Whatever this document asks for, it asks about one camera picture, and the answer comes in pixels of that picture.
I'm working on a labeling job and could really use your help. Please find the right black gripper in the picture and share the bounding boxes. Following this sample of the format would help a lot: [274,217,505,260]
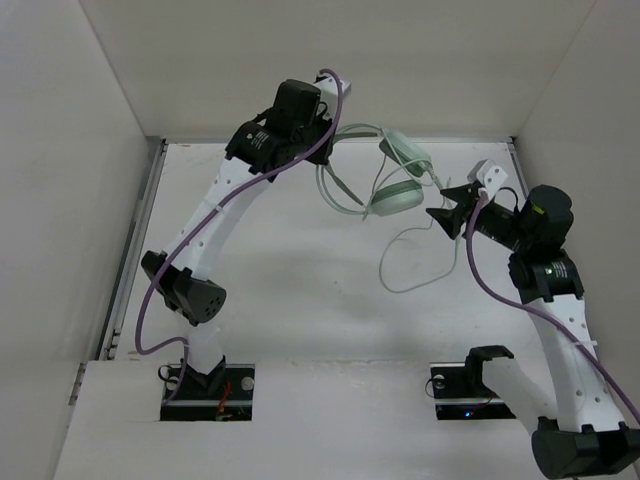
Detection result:
[425,181,533,252]

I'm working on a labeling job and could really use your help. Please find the mint green headphones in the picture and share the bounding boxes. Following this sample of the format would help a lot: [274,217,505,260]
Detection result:
[315,123,443,219]

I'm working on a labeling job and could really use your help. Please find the mint green headphone cable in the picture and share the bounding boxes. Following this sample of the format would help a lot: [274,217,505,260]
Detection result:
[367,127,463,294]

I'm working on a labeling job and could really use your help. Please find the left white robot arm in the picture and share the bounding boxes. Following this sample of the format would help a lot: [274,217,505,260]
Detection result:
[141,70,351,397]

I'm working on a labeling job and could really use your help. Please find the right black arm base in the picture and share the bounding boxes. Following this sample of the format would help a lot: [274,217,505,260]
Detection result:
[425,362,515,421]

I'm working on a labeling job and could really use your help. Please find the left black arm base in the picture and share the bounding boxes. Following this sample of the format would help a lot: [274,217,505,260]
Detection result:
[158,364,256,422]

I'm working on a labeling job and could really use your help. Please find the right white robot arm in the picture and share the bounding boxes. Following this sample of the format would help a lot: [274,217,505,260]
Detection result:
[427,182,639,479]

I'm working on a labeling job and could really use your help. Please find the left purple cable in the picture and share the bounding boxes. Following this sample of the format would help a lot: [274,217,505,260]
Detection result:
[134,67,345,404]

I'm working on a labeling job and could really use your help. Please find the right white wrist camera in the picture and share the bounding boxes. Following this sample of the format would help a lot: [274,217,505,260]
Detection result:
[467,159,508,200]

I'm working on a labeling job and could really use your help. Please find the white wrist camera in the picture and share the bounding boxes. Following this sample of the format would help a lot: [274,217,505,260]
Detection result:
[313,75,352,120]
[467,159,508,200]

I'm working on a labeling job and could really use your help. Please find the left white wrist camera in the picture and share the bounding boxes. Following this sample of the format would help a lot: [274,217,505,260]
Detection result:
[313,75,352,120]

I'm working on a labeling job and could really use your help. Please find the right aluminium rail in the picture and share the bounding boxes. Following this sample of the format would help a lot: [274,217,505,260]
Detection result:
[507,137,529,196]

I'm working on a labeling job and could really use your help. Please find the aluminium rail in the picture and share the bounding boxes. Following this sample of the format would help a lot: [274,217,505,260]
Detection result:
[507,137,529,196]
[92,136,168,360]

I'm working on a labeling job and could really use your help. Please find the left aluminium rail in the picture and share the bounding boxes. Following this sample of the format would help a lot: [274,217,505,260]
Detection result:
[92,136,168,360]

